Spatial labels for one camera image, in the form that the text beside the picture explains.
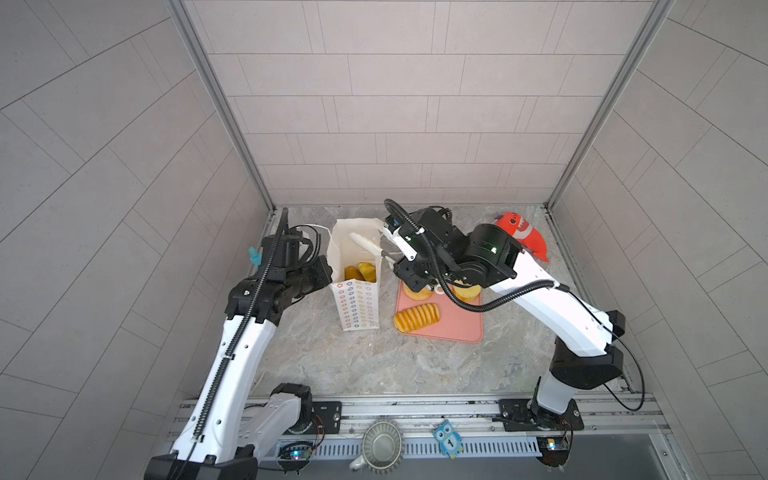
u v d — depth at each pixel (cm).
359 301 74
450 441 67
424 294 91
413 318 84
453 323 87
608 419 71
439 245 42
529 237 102
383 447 67
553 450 68
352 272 93
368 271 91
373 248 61
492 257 39
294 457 65
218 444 35
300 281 56
